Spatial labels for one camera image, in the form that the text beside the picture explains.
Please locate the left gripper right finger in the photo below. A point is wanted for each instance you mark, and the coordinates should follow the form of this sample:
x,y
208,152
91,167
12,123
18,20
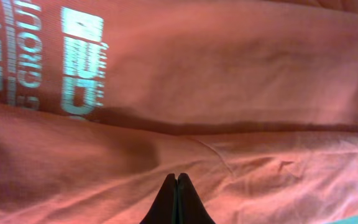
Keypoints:
x,y
190,207

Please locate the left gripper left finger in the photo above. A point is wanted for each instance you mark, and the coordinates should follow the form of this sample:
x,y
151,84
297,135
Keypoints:
x,y
164,208

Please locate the red printed t-shirt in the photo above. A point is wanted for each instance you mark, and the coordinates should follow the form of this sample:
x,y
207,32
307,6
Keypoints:
x,y
257,101

